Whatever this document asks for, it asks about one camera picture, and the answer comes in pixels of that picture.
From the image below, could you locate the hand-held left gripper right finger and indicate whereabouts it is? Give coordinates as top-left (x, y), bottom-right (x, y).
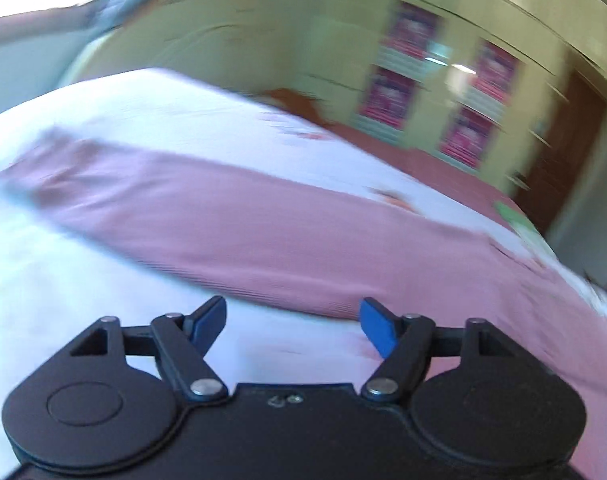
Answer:
top-left (358, 297), bottom-right (517, 404)

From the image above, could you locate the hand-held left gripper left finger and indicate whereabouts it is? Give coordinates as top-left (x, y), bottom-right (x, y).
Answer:
top-left (69, 295), bottom-right (230, 405)

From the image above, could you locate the pink ribbed knit garment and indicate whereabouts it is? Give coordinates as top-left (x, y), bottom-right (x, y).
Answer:
top-left (0, 127), bottom-right (607, 476)

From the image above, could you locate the pink checked bed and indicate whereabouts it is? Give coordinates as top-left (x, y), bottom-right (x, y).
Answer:
top-left (263, 87), bottom-right (534, 233)

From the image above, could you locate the green folded cloth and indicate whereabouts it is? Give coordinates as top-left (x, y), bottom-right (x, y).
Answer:
top-left (492, 200), bottom-right (534, 232)

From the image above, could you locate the white floral blanket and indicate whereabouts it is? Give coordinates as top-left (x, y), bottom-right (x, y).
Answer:
top-left (0, 67), bottom-right (607, 480)

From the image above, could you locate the brown wooden door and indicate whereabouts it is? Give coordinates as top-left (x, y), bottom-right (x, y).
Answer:
top-left (513, 72), bottom-right (607, 235)

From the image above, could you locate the cream round headboard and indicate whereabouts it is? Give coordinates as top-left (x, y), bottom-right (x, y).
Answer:
top-left (58, 0), bottom-right (304, 103)

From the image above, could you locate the cream glossy wardrobe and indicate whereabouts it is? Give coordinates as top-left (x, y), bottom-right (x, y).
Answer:
top-left (263, 0), bottom-right (607, 186)

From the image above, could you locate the pink wall poster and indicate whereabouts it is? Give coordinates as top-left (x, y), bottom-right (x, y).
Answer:
top-left (438, 105), bottom-right (497, 168)
top-left (471, 40), bottom-right (521, 106)
top-left (383, 0), bottom-right (441, 61)
top-left (358, 65), bottom-right (417, 131)

